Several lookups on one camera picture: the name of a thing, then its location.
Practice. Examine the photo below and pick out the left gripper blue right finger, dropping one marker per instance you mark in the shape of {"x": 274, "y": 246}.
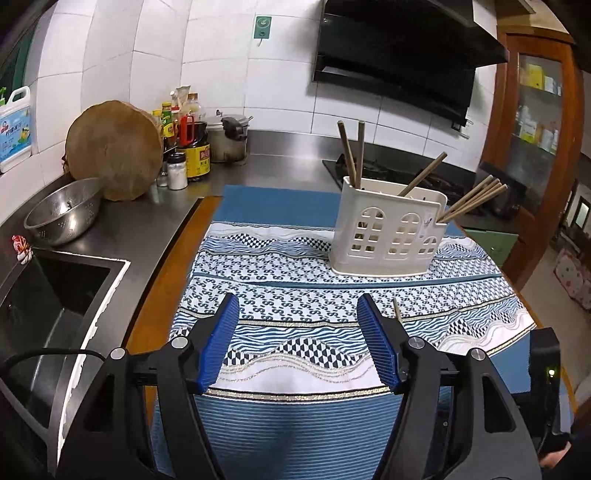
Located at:
{"x": 410, "y": 367}

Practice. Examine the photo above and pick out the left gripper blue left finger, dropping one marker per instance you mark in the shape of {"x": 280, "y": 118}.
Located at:
{"x": 185, "y": 367}

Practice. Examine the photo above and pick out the wooden chopstick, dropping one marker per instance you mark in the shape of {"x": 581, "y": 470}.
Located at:
{"x": 397, "y": 310}
{"x": 346, "y": 149}
{"x": 361, "y": 153}
{"x": 423, "y": 174}
{"x": 474, "y": 191}
{"x": 472, "y": 204}

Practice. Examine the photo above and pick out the kitchen sink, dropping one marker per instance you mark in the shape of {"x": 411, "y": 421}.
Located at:
{"x": 50, "y": 302}

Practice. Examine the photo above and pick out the blue patterned table cloth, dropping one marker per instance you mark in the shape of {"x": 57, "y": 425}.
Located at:
{"x": 298, "y": 395}

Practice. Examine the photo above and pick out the white plastic utensil holder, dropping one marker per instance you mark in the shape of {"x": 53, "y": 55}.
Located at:
{"x": 381, "y": 234}

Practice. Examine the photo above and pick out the green drawer cabinet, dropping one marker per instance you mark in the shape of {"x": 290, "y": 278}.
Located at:
{"x": 498, "y": 245}

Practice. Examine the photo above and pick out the small white spice jar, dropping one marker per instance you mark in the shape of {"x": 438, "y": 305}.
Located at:
{"x": 176, "y": 171}

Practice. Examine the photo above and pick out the stainless steel colander bowl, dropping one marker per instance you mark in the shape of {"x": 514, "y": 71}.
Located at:
{"x": 66, "y": 213}

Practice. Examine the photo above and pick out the black gas stove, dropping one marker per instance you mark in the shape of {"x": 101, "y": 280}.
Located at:
{"x": 449, "y": 179}

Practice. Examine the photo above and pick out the round wooden cutting board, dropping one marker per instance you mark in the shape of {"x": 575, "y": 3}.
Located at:
{"x": 117, "y": 143}

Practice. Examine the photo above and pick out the steel pressure cooker pot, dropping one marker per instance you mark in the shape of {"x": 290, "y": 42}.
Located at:
{"x": 228, "y": 136}

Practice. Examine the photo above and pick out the yellow green condiment bottle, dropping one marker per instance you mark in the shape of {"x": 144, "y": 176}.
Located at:
{"x": 167, "y": 124}

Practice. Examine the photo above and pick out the wooden glass door cabinet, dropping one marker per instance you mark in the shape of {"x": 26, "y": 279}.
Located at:
{"x": 535, "y": 135}

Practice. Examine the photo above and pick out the white detergent jug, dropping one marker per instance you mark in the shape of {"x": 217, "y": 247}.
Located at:
{"x": 15, "y": 132}

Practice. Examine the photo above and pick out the black range hood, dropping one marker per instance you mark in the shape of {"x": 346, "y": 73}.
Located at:
{"x": 424, "y": 53}

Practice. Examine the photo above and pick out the green wall outlet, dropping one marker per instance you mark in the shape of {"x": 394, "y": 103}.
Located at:
{"x": 261, "y": 30}

